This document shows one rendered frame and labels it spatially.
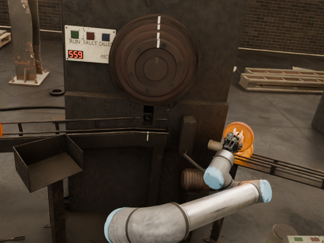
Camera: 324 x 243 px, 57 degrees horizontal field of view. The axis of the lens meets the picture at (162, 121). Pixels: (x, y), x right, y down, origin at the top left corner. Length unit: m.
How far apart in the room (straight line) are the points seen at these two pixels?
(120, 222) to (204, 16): 1.16
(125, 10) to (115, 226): 1.10
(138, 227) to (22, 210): 1.50
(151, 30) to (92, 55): 0.38
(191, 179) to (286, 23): 7.18
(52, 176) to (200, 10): 1.13
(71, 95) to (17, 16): 2.67
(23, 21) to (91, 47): 2.68
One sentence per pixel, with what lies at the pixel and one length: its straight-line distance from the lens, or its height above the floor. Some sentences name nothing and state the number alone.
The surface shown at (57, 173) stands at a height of 0.60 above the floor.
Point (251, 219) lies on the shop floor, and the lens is 2.39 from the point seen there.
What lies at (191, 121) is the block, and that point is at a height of 0.80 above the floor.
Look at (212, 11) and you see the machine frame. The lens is 1.71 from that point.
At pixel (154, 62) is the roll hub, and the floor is 1.15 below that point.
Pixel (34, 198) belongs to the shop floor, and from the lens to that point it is 2.38.
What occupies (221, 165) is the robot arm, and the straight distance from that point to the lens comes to 1.33.
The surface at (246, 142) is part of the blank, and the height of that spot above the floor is 0.81.
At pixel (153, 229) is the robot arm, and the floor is 0.89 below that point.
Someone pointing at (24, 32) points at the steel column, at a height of 0.67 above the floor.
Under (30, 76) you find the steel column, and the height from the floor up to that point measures 0.09.
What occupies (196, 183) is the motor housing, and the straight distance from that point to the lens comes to 1.75.
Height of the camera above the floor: 1.53
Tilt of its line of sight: 26 degrees down
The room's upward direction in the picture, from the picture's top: 7 degrees clockwise
